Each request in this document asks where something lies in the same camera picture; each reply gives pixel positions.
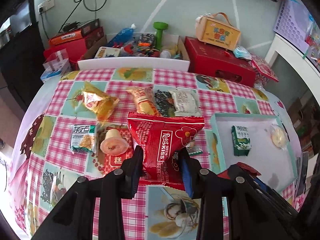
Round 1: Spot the red gold cake packet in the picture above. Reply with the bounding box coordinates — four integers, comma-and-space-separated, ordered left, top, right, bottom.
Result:
86, 126, 134, 177

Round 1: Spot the pink pudding cup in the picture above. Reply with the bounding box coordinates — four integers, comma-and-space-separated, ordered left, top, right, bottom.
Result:
100, 128, 129, 156

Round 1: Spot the red Kiss snack bag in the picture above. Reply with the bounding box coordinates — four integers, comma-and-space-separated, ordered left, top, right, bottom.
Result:
127, 112, 204, 191

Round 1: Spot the black smartphone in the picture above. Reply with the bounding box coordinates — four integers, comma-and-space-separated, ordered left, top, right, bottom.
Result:
295, 152, 309, 197

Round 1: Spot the green white milk carton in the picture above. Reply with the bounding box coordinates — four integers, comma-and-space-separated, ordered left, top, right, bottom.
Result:
231, 125, 252, 157

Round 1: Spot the white tray with teal rim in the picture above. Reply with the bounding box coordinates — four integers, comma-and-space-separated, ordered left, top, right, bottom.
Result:
206, 113, 298, 193

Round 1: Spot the clear-wrapped round yellow cake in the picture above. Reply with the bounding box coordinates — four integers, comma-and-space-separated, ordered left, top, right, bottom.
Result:
270, 124, 289, 150

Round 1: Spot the white green cracker packet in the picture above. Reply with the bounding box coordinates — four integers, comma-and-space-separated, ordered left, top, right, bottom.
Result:
70, 125, 97, 153

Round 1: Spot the small green brown snack packet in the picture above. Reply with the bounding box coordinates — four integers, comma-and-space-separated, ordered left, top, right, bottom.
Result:
186, 140, 203, 156

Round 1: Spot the checkered picture tablecloth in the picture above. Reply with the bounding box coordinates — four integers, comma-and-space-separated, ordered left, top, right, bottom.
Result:
9, 68, 305, 239

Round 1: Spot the yellow transparent snack packet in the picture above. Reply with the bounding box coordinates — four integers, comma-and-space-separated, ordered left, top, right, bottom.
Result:
82, 81, 119, 122

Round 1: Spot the white beige snack packet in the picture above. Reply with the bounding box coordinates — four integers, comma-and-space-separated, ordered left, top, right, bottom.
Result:
168, 88, 201, 117

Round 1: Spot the red patterned lidded box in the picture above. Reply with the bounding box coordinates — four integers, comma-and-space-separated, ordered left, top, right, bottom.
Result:
251, 54, 279, 86

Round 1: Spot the orange bread snack packet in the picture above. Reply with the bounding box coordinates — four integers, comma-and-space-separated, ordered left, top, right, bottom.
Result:
126, 86, 161, 116

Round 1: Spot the black seaweed snack packet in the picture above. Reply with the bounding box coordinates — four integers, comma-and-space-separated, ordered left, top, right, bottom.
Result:
154, 89, 176, 117

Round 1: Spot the clear plastic tissue box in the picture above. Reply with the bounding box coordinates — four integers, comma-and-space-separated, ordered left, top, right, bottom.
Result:
40, 49, 72, 83

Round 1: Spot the light blue tissue pack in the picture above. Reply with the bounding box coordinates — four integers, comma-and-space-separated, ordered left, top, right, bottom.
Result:
233, 45, 252, 61

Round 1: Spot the large red gift box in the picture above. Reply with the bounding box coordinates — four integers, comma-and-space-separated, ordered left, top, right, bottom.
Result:
184, 36, 255, 87

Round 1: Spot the black cabinet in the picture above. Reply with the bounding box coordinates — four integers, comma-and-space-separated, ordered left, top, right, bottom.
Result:
0, 0, 48, 113

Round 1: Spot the dark red stacked box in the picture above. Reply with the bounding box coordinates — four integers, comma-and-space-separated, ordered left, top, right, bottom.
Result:
43, 27, 104, 63

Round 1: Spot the white shelf unit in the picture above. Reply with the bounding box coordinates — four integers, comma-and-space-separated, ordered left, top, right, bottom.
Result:
265, 34, 320, 103

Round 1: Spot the cardboard box of toys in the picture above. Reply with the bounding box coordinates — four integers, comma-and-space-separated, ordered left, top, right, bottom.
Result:
77, 33, 190, 72

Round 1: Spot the orange red flat box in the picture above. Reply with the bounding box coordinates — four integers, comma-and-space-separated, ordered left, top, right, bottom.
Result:
48, 18, 100, 46

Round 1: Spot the blue water bottle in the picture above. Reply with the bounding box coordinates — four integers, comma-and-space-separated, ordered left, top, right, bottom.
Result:
106, 24, 136, 47

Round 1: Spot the purple honeycomb panel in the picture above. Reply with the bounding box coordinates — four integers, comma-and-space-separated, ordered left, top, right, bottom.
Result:
273, 0, 313, 53

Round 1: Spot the green dumbbell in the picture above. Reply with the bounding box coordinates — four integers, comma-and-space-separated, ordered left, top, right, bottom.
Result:
153, 22, 169, 50

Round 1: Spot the yellow gift box with handle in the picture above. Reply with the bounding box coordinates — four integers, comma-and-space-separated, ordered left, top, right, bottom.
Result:
195, 12, 241, 50

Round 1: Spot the white wall socket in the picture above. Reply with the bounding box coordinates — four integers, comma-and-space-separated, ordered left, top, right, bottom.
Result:
38, 0, 55, 14

